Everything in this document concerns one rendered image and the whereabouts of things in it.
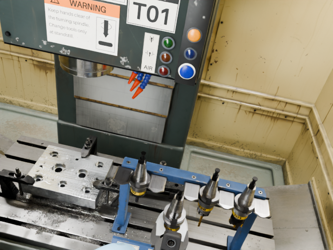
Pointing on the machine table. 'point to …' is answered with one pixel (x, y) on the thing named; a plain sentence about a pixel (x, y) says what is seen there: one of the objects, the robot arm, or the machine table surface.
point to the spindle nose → (83, 67)
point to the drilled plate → (89, 202)
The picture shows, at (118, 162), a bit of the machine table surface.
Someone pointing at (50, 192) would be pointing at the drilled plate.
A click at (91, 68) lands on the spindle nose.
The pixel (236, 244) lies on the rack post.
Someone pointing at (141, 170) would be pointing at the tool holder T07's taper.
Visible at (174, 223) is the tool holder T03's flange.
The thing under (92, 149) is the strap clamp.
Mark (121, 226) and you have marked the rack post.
